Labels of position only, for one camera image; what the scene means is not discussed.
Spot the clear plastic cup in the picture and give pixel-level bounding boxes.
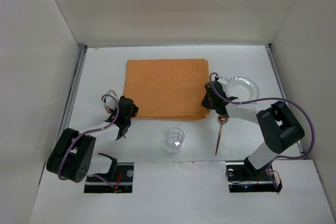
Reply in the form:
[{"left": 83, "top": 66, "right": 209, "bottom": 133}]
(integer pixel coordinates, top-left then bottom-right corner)
[{"left": 165, "top": 127, "right": 185, "bottom": 154}]

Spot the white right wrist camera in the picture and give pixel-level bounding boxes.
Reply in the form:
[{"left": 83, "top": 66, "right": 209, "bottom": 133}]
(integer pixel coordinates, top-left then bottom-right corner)
[{"left": 215, "top": 76, "right": 228, "bottom": 86}]

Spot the white round plate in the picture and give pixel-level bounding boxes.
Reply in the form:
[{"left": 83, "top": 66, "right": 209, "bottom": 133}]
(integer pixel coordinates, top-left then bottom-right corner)
[{"left": 225, "top": 77, "right": 260, "bottom": 101}]

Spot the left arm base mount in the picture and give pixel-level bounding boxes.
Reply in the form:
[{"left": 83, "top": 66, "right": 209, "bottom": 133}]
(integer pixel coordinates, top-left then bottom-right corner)
[{"left": 84, "top": 153, "right": 134, "bottom": 194}]

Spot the copper spoon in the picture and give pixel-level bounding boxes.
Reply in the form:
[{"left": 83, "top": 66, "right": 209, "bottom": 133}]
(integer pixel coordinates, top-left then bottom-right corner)
[{"left": 215, "top": 115, "right": 228, "bottom": 155}]

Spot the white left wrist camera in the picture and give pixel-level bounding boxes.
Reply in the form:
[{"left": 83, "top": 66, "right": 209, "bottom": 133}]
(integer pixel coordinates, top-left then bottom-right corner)
[{"left": 101, "top": 90, "right": 119, "bottom": 114}]

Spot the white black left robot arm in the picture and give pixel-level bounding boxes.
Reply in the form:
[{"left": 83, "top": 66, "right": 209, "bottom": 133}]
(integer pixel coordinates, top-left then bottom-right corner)
[{"left": 46, "top": 92, "right": 139, "bottom": 183}]

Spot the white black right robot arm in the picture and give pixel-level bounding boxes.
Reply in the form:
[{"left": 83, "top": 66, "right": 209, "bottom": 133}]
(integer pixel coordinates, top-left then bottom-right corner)
[{"left": 202, "top": 81, "right": 305, "bottom": 175}]

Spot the orange cloth placemat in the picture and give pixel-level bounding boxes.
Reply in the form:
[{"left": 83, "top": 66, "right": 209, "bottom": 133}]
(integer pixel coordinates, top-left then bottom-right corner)
[{"left": 123, "top": 59, "right": 209, "bottom": 121}]

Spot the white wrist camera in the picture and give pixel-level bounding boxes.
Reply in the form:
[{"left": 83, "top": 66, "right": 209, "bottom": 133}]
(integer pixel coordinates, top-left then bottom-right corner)
[
  {"left": 101, "top": 90, "right": 119, "bottom": 114},
  {"left": 215, "top": 76, "right": 228, "bottom": 86}
]

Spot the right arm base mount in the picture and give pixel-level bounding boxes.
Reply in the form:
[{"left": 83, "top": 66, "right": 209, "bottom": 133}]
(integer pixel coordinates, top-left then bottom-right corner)
[{"left": 225, "top": 162, "right": 283, "bottom": 193}]

